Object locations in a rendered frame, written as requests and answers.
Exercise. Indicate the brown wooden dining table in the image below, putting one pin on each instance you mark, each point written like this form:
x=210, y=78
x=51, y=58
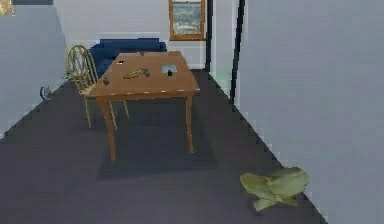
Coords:
x=150, y=85

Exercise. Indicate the small black cup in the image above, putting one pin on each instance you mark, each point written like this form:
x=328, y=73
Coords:
x=170, y=72

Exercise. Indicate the green leafy item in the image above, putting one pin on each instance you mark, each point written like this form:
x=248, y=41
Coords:
x=136, y=73

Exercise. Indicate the small black white object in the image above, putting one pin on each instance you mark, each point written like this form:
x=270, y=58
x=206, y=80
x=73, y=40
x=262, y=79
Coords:
x=120, y=62

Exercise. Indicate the small dark round object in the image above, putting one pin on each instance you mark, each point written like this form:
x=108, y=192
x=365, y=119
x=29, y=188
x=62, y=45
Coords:
x=106, y=81

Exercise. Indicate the wood framed window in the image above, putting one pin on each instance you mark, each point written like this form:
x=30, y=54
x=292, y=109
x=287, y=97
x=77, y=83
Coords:
x=187, y=19

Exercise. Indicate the dark blue sofa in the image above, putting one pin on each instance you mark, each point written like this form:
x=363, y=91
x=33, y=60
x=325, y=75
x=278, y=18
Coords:
x=113, y=50

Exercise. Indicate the yellow wooden spindle chair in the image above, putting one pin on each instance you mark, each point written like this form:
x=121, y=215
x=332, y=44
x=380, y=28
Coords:
x=79, y=66

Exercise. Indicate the grey round object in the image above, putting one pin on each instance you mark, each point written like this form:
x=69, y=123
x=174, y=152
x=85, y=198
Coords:
x=45, y=93

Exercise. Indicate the yellow leafy plant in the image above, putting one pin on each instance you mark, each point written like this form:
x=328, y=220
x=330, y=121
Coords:
x=6, y=6

